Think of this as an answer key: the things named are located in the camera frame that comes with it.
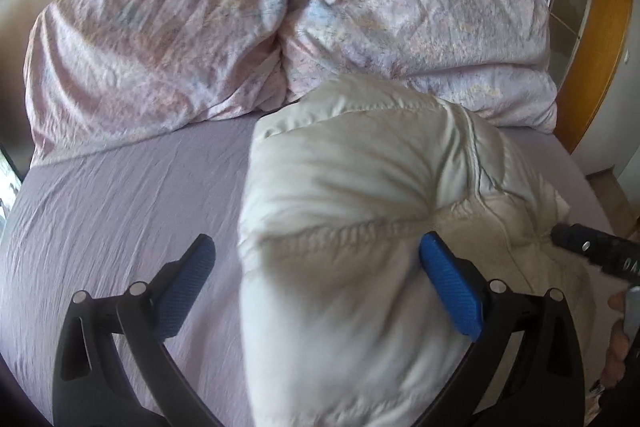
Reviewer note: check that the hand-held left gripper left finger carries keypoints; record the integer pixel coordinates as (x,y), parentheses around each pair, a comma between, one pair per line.
(189,279)

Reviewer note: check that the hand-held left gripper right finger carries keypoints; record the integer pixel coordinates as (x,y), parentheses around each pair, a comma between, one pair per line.
(450,287)

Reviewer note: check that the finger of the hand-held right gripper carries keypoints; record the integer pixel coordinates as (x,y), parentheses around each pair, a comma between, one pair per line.
(595,246)

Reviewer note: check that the white quilted pillow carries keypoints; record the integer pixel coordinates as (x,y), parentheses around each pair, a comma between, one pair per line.
(370,227)

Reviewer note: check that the person's right hand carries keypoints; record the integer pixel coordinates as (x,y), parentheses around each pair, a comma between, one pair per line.
(615,352)

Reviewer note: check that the lavender bed sheet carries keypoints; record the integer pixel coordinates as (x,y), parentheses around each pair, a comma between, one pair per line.
(130,207)

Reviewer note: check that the window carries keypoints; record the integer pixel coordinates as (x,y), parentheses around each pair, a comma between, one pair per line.
(9,187)

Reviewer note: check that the pink floral duvet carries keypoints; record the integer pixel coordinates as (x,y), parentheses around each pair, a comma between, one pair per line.
(280,17)

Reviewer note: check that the wooden door frame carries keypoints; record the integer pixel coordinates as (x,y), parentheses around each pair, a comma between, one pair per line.
(600,47)

